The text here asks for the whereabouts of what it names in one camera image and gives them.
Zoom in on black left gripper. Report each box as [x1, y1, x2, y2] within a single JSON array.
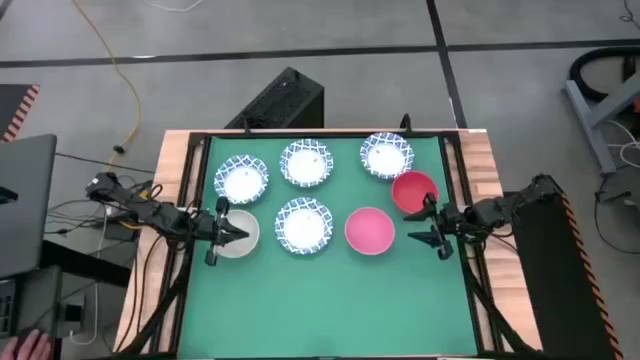
[[192, 196, 250, 267]]

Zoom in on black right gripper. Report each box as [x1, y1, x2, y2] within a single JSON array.
[[402, 192, 467, 262]]

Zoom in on white plastic bowl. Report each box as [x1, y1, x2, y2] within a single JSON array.
[[215, 208, 261, 260]]

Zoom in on red plastic bowl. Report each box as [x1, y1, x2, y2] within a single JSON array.
[[390, 170, 441, 216]]

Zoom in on blue patterned paper bowl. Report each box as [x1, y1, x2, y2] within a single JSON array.
[[274, 196, 335, 256], [359, 131, 416, 180], [278, 138, 335, 189], [213, 153, 270, 205]]

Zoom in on pink plastic bowl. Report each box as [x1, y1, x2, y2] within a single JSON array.
[[344, 206, 397, 257]]

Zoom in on green table mat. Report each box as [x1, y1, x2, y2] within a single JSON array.
[[178, 134, 480, 359]]

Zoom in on black ramp with hazard stripes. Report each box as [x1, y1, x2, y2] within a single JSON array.
[[502, 191, 625, 360]]

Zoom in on black computer tower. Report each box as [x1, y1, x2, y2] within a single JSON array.
[[224, 65, 326, 131]]

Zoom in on black floor beam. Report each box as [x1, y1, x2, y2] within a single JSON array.
[[42, 239, 132, 289]]

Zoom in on grey power adapter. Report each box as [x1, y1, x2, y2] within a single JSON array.
[[62, 294, 87, 331]]

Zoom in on grey metal stand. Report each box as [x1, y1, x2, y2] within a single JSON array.
[[562, 69, 640, 176]]

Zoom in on grey laptop lid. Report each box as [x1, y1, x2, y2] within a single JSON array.
[[0, 133, 58, 280]]

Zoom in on grey desk cabinet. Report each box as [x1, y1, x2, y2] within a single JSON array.
[[0, 264, 64, 351]]

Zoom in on person's hand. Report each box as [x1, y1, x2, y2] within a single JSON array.
[[0, 328, 53, 360]]

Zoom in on black mat with hazard stripes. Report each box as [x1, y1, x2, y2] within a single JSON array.
[[0, 83, 41, 144]]

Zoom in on black thin floor cable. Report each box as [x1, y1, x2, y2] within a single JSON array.
[[54, 151, 156, 175]]

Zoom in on black cable with connector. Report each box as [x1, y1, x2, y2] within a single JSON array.
[[593, 174, 640, 256]]

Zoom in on yellow floor cable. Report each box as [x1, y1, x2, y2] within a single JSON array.
[[69, 0, 143, 171]]

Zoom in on white cable bundle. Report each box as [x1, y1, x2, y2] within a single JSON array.
[[605, 118, 640, 170]]

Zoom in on white floor cable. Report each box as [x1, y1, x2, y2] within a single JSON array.
[[142, 0, 206, 13]]

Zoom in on black flexible hose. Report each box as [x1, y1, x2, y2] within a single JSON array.
[[568, 45, 640, 104]]

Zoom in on black looped cable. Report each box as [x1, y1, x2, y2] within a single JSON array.
[[619, 0, 640, 25]]

